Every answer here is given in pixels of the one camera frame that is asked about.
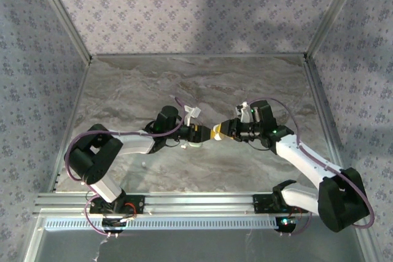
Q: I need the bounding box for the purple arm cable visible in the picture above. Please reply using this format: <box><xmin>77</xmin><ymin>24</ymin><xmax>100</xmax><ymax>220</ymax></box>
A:
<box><xmin>247</xmin><ymin>98</ymin><xmax>376</xmax><ymax>237</ymax></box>
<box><xmin>63</xmin><ymin>96</ymin><xmax>191</xmax><ymax>238</ymax></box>

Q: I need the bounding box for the white slotted cable duct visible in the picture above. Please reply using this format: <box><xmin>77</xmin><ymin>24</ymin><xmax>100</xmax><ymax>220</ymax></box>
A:
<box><xmin>44</xmin><ymin>216</ymin><xmax>279</xmax><ymax>231</ymax></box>

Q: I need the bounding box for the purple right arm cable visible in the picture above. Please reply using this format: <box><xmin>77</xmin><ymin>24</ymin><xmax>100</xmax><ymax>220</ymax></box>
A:
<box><xmin>247</xmin><ymin>98</ymin><xmax>376</xmax><ymax>237</ymax></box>

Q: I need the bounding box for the aluminium side rail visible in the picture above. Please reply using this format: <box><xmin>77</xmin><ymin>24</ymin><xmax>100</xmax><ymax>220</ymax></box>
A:
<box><xmin>47</xmin><ymin>59</ymin><xmax>93</xmax><ymax>194</ymax></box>
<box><xmin>302</xmin><ymin>55</ymin><xmax>344</xmax><ymax>171</ymax></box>

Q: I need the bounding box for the black controller board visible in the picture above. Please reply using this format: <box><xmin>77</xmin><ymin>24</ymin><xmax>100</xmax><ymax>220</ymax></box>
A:
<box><xmin>101</xmin><ymin>216</ymin><xmax>127</xmax><ymax>234</ymax></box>
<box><xmin>274</xmin><ymin>216</ymin><xmax>298</xmax><ymax>234</ymax></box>

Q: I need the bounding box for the black right controller board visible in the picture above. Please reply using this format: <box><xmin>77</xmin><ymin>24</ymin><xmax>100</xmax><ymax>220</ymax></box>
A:
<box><xmin>274</xmin><ymin>216</ymin><xmax>298</xmax><ymax>234</ymax></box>

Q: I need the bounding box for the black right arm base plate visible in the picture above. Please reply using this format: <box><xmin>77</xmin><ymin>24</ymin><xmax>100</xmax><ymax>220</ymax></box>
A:
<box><xmin>252</xmin><ymin>193</ymin><xmax>309</xmax><ymax>215</ymax></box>

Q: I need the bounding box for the black left controller board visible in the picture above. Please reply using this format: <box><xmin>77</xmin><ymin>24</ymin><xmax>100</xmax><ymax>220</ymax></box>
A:
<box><xmin>101</xmin><ymin>216</ymin><xmax>127</xmax><ymax>234</ymax></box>

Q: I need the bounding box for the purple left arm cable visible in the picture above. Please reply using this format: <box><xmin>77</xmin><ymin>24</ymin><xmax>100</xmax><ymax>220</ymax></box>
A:
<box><xmin>63</xmin><ymin>96</ymin><xmax>191</xmax><ymax>238</ymax></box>

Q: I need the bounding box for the grey metal lower panel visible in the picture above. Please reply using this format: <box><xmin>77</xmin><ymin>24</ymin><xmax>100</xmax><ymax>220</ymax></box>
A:
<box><xmin>24</xmin><ymin>228</ymin><xmax>375</xmax><ymax>262</ymax></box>

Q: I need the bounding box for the aluminium corner post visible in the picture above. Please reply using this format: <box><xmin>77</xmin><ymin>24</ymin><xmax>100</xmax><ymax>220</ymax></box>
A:
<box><xmin>305</xmin><ymin>0</ymin><xmax>368</xmax><ymax>59</ymax></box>
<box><xmin>30</xmin><ymin>0</ymin><xmax>93</xmax><ymax>63</ymax></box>

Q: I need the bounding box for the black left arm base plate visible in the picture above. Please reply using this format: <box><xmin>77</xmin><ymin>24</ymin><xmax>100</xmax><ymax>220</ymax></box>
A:
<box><xmin>88</xmin><ymin>194</ymin><xmax>146</xmax><ymax>215</ymax></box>

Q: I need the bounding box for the aluminium mounting rail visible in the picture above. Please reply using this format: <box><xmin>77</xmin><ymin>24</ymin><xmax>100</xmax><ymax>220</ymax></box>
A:
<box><xmin>33</xmin><ymin>191</ymin><xmax>322</xmax><ymax>215</ymax></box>

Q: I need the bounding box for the aluminium table edge bar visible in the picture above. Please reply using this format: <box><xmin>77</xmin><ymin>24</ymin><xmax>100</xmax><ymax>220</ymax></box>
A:
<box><xmin>91</xmin><ymin>53</ymin><xmax>308</xmax><ymax>60</ymax></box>

